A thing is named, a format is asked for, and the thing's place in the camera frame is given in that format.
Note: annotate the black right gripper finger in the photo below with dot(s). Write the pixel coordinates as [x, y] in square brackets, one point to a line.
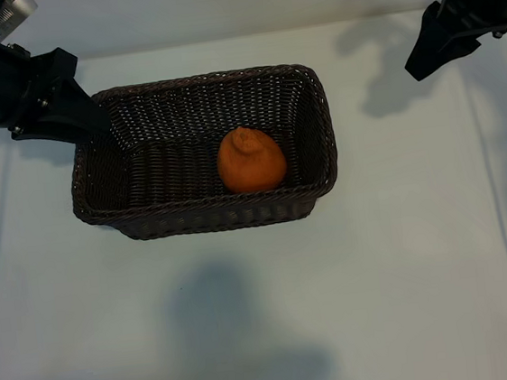
[445, 54]
[425, 38]

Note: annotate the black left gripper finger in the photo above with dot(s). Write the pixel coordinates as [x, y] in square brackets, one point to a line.
[79, 110]
[48, 132]

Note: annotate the dark brown wicker basket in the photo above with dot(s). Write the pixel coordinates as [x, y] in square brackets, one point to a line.
[166, 176]

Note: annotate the orange citrus fruit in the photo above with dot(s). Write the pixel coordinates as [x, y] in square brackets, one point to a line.
[251, 167]

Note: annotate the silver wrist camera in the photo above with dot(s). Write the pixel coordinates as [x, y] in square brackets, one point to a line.
[12, 11]

